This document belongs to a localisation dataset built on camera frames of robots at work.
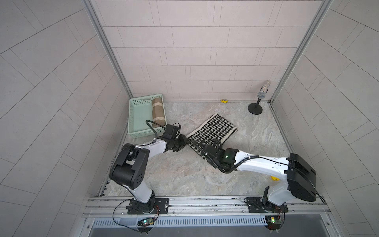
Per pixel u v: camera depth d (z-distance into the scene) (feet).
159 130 2.47
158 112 3.38
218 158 1.96
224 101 3.87
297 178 1.31
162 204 2.33
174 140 2.58
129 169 1.47
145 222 2.13
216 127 3.25
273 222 2.20
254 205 2.22
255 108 3.66
